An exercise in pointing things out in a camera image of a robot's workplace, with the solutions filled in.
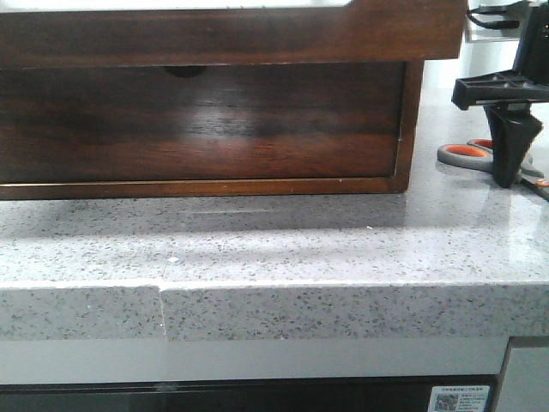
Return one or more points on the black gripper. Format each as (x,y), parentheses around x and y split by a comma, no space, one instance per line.
(513,127)

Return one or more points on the wooden drawer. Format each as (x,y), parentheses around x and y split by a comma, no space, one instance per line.
(214,129)
(360,31)

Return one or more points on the black appliance under counter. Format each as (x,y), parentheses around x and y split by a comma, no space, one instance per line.
(321,394)

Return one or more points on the dark wooden drawer cabinet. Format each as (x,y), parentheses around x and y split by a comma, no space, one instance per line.
(411,129)

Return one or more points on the grey cabinet door panel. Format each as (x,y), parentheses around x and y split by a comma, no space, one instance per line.
(524,378)

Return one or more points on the white QR code sticker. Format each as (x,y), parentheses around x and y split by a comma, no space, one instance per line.
(459,398)

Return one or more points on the grey orange handled scissors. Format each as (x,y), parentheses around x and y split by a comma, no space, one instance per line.
(477,154)

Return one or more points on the white curtain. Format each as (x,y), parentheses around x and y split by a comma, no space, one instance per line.
(483,50)

